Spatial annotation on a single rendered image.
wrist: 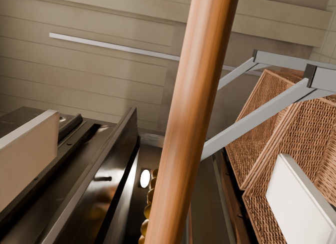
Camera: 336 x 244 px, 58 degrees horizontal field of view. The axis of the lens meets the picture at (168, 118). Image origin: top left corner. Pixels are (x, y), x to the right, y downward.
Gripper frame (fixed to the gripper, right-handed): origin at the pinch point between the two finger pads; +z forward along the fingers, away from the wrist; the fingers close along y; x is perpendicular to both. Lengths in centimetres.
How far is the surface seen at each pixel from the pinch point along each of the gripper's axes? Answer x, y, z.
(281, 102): -3.5, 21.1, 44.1
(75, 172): -56, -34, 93
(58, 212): -41, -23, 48
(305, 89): 0, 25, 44
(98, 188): -47, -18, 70
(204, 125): 1.1, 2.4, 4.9
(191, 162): -1.9, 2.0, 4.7
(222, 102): -58, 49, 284
